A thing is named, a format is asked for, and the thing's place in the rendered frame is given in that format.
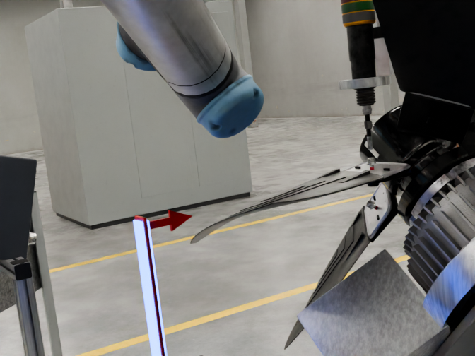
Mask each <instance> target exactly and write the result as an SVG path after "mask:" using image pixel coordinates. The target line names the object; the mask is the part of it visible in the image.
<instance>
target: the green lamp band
mask: <svg viewBox="0 0 475 356"><path fill-rule="evenodd" d="M364 10H375V7H374V5H373V1H357V2H352V3H348V4H343V5H341V13H342V14H343V13H349V12H353V11H364Z"/></svg>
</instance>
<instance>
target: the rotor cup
mask: <svg viewBox="0 0 475 356"><path fill-rule="evenodd" d="M401 106H402V105H400V106H398V107H395V108H394V109H391V110H390V111H388V112H387V113H386V114H384V115H383V116H381V117H380V118H379V119H378V120H377V121H376V122H375V123H374V124H373V127H372V128H371V134H372V142H373V148H374V149H375V151H376V152H377V153H378V154H379V156H378V157H377V158H376V157H375V156H374V155H373V154H372V153H371V152H370V151H369V150H368V148H367V147H366V146H365V142H366V141H367V134H366V135H365V137H364V139H363V141H362V143H361V145H360V158H361V160H362V161H363V162H367V158H375V162H394V163H406V164H409V165H410V168H409V169H406V170H403V171H402V172H413V173H414V175H411V176H407V177H402V178H399V179H393V180H390V181H387V182H382V184H383V185H384V186H385V188H386V189H387V190H388V191H389V192H390V193H391V194H393V195H395V196H400V197H401V198H400V201H399V204H398V209H397V212H398V215H399V217H400V218H401V219H402V220H403V221H404V222H405V223H406V224H407V225H408V226H409V227H410V224H409V218H410V217H411V216H412V214H411V212H412V210H413V208H414V206H415V205H416V203H417V201H418V200H419V199H420V197H421V196H422V195H423V194H424V193H425V191H426V190H427V189H428V188H429V187H430V186H431V185H432V184H433V183H434V182H435V181H436V180H438V179H439V178H440V177H441V176H443V175H444V174H447V173H449V172H450V170H451V169H452V168H453V167H455V166H457V165H459V164H461V163H463V162H465V161H467V160H470V159H472V158H475V145H472V144H468V145H463V146H459V147H457V143H455V142H451V141H446V140H443V139H440V138H435V137H432V136H427V135H424V134H421V133H416V132H412V131H407V130H404V129H400V128H397V123H398V120H399V115H400V112H401Z"/></svg>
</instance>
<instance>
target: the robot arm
mask: <svg viewBox="0 0 475 356"><path fill-rule="evenodd" d="M101 2H102V3H103V4H104V5H105V7H106V8H107V9H108V10H109V12H110V13H111V14H112V15H113V16H114V17H115V19H116V20H117V39H116V48H117V51H118V53H119V55H120V56H121V58H122V59H123V60H124V61H125V62H127V63H128V64H133V65H134V67H135V68H137V69H140V70H143V71H157V72H158V73H159V75H160V76H161V77H162V78H163V79H164V81H165V82H166V83H167V84H168V85H169V86H170V87H171V88H172V90H173V91H174V92H175V93H176V95H177V96H178V97H179V99H181V101H182V102H183V103H184V104H185V106H186V107H187V108H188V109H189V111H190V112H191V113H192V114H193V115H194V116H195V118H196V119H197V122H198V123H199V124H202V126H203V127H204V128H205V129H206V130H207V131H208V132H209V133H210V134H211V135H212V136H214V137H216V138H229V137H231V136H234V135H236V134H238V133H240V132H241V131H243V130H245V129H246V128H247V127H248V126H249V125H250V124H251V123H252V122H253V121H254V120H255V119H256V118H257V116H258V115H259V113H260V112H261V109H262V107H263V104H264V95H263V92H262V90H261V89H260V88H259V86H258V85H257V84H256V83H255V82H254V81H253V77H252V76H251V75H248V74H247V73H246V72H245V71H244V69H243V68H242V67H241V65H239V63H238V62H237V60H236V58H235V57H234V55H233V53H232V51H231V50H230V48H229V46H228V44H227V42H226V41H225V39H224V37H223V35H222V34H221V32H220V30H219V28H218V26H217V25H216V22H215V21H214V19H213V17H212V15H211V14H210V12H209V10H208V9H207V7H206V4H205V3H204V1H203V0H101Z"/></svg>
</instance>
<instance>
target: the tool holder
mask: <svg viewBox="0 0 475 356"><path fill-rule="evenodd" d="M375 13H376V12H375ZM376 22H377V27H374V28H373V39H374V43H375V59H376V68H377V76H376V77H372V78H360V79H353V80H352V79H350V80H344V81H339V82H338V84H339V90H349V89H357V88H369V87H376V86H381V85H390V84H391V83H392V82H391V75H394V69H393V67H392V63H391V60H390V57H389V53H388V51H387V46H386V44H385V39H384V37H383V34H382V30H381V27H380V23H379V20H378V18H377V14H376Z"/></svg>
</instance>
